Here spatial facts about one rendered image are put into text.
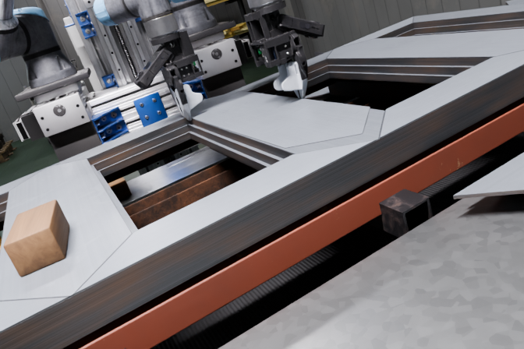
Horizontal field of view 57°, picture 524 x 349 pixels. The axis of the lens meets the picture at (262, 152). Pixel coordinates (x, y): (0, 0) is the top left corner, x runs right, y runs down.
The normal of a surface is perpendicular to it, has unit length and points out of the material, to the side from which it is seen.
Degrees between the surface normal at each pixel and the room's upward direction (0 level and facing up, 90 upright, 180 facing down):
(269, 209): 90
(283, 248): 90
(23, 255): 90
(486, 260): 0
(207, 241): 90
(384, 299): 0
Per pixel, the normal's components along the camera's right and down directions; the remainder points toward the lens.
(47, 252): 0.32, 0.22
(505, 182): -0.30, -0.90
